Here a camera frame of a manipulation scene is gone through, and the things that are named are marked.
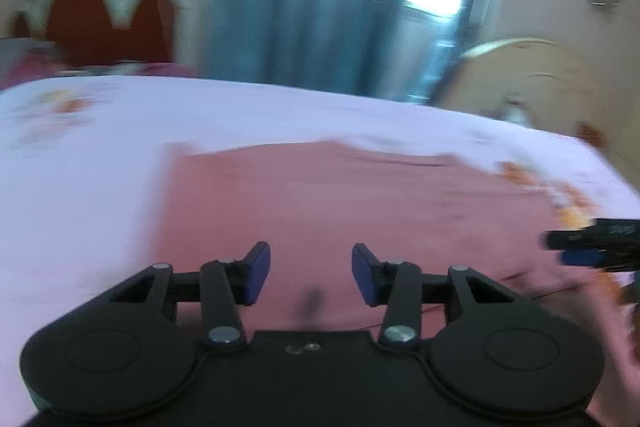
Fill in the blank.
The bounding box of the pink sweatshirt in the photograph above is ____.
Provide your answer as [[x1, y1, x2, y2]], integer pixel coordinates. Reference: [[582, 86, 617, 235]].
[[161, 139, 640, 427]]

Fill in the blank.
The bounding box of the floral white bed sheet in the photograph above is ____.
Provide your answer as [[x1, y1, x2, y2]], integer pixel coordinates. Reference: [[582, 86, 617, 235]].
[[0, 74, 640, 427]]

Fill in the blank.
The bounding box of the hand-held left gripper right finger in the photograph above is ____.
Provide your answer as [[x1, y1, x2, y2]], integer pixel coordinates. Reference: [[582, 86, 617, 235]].
[[351, 243, 507, 352]]

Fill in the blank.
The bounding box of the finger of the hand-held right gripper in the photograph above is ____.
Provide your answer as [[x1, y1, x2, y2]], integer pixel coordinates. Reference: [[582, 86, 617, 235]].
[[559, 249, 640, 274], [544, 218, 640, 253]]

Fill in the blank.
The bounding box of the beige wooden furniture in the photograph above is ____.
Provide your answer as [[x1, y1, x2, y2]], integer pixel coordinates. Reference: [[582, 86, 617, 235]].
[[434, 38, 610, 145]]

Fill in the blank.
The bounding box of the red and white headboard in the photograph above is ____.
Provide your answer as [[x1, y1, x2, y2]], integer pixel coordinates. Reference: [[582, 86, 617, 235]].
[[14, 0, 201, 66]]

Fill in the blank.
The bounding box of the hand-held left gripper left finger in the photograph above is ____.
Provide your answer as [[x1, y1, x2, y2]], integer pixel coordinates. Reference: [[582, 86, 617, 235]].
[[107, 241, 272, 352]]

